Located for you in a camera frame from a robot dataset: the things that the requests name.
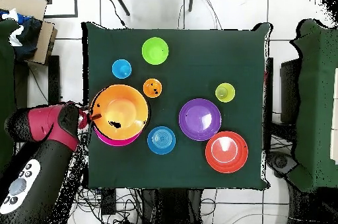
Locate large orange plastic bowl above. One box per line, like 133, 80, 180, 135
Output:
89, 84, 149, 141

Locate large pink plastic bowl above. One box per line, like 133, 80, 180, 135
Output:
93, 126, 143, 147

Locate black wooden stool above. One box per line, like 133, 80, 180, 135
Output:
14, 54, 61, 110

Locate blue plastic cup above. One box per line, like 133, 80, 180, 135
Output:
111, 59, 133, 80

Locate orange plastic cup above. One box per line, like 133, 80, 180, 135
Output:
143, 78, 163, 98

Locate small blue plastic bowl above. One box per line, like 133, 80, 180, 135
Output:
147, 125, 177, 155

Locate black power strip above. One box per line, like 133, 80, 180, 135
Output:
101, 188, 117, 215

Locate green cloth covered table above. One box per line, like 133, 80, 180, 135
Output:
0, 19, 19, 172
288, 19, 338, 193

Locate small green plastic bowl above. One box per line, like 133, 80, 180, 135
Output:
141, 36, 170, 65

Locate blue and white clothes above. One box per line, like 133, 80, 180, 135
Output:
0, 7, 43, 61

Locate purple plastic bowl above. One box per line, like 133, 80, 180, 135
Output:
178, 98, 222, 142

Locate brown cardboard box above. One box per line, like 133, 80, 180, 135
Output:
0, 0, 58, 65

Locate pale yellow-green plastic cup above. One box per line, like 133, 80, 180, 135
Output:
214, 82, 236, 103

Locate red plastic bowl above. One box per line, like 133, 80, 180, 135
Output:
205, 130, 250, 174

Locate dark green table cloth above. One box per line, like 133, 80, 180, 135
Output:
81, 21, 273, 190

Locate tangle of floor cables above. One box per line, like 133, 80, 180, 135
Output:
68, 188, 145, 224

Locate black cable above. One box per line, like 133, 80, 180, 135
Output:
104, 0, 128, 28

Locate black metal frame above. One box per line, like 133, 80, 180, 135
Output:
38, 0, 79, 19

